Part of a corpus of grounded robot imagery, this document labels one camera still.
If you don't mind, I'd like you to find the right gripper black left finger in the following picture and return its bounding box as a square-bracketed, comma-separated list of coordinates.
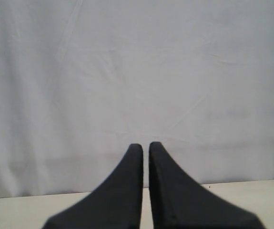
[43, 144, 143, 229]

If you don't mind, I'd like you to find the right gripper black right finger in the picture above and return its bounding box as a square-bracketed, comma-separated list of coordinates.
[149, 142, 264, 229]

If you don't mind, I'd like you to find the white backdrop curtain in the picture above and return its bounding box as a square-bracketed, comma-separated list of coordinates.
[0, 0, 274, 198]

